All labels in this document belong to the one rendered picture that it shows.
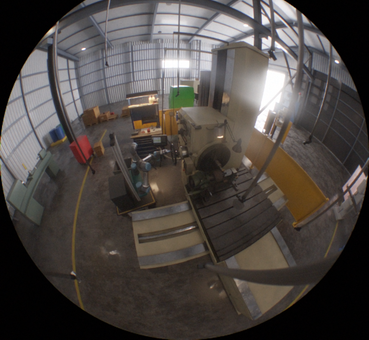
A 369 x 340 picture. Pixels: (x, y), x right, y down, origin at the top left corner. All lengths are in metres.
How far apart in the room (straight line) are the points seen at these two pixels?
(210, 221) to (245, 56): 2.18
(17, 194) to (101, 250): 3.36
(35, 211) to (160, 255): 4.56
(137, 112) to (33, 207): 4.96
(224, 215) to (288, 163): 2.24
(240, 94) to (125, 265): 3.51
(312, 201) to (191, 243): 2.84
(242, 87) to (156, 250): 2.49
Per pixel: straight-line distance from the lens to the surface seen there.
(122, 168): 1.85
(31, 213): 5.21
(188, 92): 5.65
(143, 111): 3.52
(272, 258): 2.49
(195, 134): 1.52
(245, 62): 1.70
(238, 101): 1.71
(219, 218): 1.66
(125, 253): 2.76
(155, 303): 2.79
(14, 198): 4.98
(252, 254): 2.24
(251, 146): 4.00
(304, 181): 3.26
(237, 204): 1.83
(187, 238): 1.82
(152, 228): 1.90
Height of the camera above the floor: 2.51
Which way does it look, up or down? 40 degrees down
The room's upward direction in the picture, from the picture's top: 1 degrees clockwise
